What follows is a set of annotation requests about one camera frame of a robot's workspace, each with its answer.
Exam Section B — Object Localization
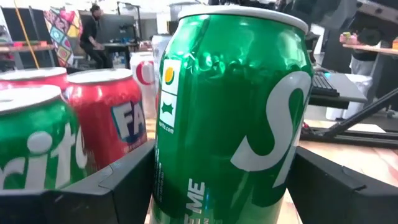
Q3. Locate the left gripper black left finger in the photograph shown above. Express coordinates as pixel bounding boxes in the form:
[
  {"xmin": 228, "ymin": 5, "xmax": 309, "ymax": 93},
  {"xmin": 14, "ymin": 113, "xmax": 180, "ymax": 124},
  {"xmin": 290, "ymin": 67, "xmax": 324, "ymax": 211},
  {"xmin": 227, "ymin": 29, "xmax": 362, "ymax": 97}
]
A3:
[{"xmin": 0, "ymin": 139, "xmax": 155, "ymax": 224}]

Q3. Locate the colourful patchwork cloth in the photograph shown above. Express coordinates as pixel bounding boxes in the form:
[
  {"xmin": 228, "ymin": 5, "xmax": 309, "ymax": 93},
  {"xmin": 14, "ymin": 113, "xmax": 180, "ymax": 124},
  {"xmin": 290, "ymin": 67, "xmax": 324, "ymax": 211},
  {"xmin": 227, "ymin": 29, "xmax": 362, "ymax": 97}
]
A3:
[{"xmin": 43, "ymin": 7, "xmax": 84, "ymax": 68}]

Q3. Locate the silver Diet Coke can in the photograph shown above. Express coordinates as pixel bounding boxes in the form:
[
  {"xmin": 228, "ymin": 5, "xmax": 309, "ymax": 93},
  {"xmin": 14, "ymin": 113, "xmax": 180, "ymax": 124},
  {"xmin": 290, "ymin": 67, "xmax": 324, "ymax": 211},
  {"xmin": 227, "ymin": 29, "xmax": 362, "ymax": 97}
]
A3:
[{"xmin": 129, "ymin": 51, "xmax": 158, "ymax": 121}]

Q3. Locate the blue backlit keyboard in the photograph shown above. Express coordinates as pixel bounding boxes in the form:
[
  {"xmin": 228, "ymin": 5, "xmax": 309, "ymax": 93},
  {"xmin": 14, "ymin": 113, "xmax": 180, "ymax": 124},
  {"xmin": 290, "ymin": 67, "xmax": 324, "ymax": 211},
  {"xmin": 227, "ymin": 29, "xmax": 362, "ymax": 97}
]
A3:
[{"xmin": 310, "ymin": 71, "xmax": 341, "ymax": 98}]

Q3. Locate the black metal table frame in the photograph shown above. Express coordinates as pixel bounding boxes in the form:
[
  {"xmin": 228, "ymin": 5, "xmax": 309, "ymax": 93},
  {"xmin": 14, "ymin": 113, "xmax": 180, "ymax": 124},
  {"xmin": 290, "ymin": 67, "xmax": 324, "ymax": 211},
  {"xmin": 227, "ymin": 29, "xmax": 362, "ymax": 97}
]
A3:
[{"xmin": 299, "ymin": 88, "xmax": 398, "ymax": 149}]

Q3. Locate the wooden-top desk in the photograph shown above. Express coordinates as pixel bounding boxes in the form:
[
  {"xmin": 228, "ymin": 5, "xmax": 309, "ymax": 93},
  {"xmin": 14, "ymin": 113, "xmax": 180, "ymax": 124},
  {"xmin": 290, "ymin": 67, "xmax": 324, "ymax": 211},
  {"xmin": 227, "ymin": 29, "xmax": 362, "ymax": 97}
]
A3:
[{"xmin": 341, "ymin": 42, "xmax": 398, "ymax": 57}]

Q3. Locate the green Sprite soda can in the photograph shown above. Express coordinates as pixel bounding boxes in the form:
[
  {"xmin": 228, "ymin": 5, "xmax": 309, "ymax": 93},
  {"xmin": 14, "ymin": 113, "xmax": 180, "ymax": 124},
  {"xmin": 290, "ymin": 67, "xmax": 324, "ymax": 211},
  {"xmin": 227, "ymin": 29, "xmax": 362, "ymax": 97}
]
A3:
[
  {"xmin": 0, "ymin": 84, "xmax": 90, "ymax": 191},
  {"xmin": 150, "ymin": 5, "xmax": 314, "ymax": 224}
]

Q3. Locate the person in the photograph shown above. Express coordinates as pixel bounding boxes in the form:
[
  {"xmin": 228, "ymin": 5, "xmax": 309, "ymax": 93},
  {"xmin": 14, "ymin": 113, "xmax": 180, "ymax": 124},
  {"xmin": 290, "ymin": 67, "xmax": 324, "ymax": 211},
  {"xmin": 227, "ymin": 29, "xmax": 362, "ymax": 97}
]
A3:
[
  {"xmin": 338, "ymin": 27, "xmax": 386, "ymax": 77},
  {"xmin": 78, "ymin": 4, "xmax": 114, "ymax": 70}
]

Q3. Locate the large dark screen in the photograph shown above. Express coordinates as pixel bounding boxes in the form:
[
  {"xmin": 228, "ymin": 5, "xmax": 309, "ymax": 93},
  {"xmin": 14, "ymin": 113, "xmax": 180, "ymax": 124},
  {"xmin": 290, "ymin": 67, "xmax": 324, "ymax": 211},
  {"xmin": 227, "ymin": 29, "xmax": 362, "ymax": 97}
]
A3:
[{"xmin": 98, "ymin": 14, "xmax": 138, "ymax": 44}]

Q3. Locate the thin yellow hanging cable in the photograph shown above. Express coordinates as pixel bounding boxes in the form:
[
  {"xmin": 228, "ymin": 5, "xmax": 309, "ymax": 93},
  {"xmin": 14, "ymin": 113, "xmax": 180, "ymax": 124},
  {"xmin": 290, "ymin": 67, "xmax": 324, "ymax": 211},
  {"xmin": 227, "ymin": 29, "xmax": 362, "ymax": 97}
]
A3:
[{"xmin": 13, "ymin": 0, "xmax": 41, "ymax": 70}]

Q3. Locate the black cabinet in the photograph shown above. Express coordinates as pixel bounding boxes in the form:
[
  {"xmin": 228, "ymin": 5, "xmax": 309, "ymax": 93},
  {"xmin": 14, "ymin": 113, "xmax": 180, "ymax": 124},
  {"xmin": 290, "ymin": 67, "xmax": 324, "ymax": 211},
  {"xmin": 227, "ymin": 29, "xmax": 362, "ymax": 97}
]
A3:
[{"xmin": 1, "ymin": 7, "xmax": 47, "ymax": 68}]

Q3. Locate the dark keyboard desk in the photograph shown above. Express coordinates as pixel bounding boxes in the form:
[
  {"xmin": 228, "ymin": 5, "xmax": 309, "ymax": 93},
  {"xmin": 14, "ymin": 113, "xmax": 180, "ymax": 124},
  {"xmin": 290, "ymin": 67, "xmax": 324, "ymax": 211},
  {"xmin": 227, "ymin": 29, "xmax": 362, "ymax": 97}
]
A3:
[{"xmin": 307, "ymin": 71, "xmax": 368, "ymax": 110}]

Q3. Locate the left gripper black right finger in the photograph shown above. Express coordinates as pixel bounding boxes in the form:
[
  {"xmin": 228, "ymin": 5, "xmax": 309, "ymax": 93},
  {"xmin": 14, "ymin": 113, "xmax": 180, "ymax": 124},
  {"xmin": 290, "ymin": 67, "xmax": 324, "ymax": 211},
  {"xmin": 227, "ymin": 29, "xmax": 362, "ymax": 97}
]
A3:
[{"xmin": 287, "ymin": 146, "xmax": 398, "ymax": 224}]

